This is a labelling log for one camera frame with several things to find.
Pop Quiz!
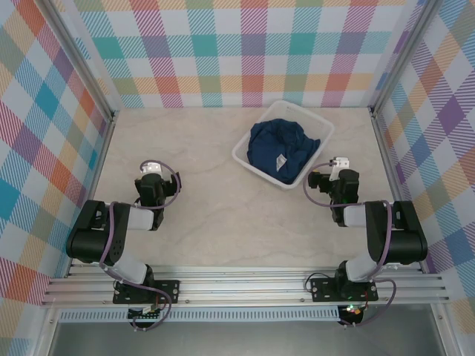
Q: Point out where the navy blue t-shirt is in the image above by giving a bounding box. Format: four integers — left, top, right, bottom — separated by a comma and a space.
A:
246, 117, 322, 185

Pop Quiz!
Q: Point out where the white plastic mesh basket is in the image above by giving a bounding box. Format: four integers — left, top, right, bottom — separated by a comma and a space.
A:
232, 99, 335, 193

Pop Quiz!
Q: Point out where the small circuit board with LEDs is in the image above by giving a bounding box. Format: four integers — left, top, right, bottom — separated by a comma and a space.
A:
340, 303, 365, 319

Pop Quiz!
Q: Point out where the grey metal sheet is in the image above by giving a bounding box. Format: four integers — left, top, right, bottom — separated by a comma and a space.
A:
47, 320, 446, 356

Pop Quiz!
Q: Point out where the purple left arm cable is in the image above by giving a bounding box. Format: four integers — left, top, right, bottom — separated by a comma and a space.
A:
99, 159, 183, 333

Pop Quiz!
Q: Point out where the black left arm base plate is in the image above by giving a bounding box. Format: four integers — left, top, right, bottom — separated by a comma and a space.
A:
112, 280, 181, 305

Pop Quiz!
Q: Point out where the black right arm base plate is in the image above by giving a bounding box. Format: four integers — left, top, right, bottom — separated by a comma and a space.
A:
309, 277, 379, 303

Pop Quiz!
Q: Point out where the aluminium mounting rail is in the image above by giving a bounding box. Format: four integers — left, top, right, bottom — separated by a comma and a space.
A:
40, 263, 450, 307

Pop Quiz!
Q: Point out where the aluminium corner post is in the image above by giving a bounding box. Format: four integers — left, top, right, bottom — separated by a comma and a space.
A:
369, 0, 441, 116
36, 0, 120, 122

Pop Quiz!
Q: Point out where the white slotted cable duct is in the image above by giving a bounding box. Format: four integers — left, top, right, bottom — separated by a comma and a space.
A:
59, 306, 341, 323

